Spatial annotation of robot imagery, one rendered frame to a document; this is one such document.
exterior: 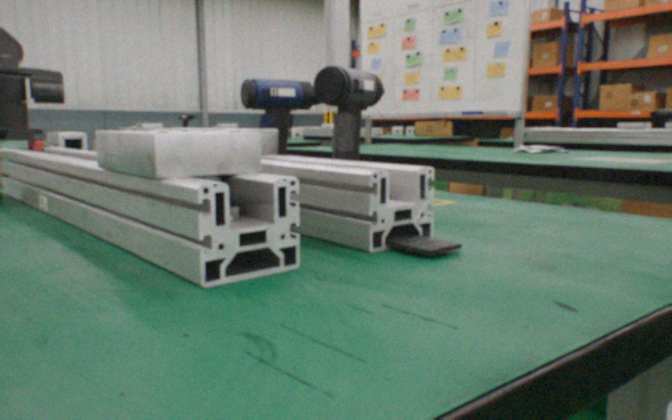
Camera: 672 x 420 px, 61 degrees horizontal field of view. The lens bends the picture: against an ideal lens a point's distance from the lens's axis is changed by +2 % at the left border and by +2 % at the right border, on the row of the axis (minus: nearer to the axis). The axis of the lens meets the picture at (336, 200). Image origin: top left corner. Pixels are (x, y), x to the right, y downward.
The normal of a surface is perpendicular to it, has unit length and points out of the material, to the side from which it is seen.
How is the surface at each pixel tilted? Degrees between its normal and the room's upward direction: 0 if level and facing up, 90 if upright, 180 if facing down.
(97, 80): 90
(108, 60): 90
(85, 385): 0
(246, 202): 90
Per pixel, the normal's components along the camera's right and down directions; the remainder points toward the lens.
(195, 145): 0.65, 0.11
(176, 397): 0.00, -0.99
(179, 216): -0.76, 0.09
